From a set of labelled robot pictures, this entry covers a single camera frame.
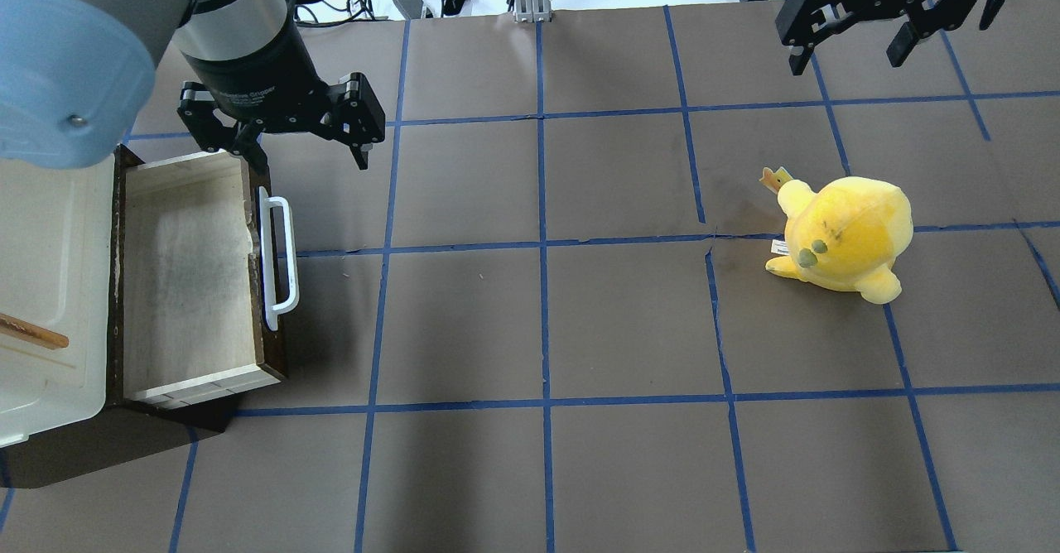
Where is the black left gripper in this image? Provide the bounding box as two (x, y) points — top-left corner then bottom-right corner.
(176, 0), (386, 175)

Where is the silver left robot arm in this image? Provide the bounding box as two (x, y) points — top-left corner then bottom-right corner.
(1, 0), (386, 172)

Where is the dark wooden cabinet shell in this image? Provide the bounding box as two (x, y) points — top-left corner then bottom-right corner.
(2, 143), (242, 488)

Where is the dark wooden drawer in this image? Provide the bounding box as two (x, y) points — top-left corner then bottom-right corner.
(109, 145), (288, 411)

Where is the cream plastic storage box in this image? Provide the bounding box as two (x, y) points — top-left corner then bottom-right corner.
(1, 156), (116, 446)

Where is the yellow plush dinosaur toy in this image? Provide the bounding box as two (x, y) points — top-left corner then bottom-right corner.
(760, 167), (915, 305)

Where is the white drawer handle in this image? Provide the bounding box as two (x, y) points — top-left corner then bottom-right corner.
(258, 186), (300, 332)

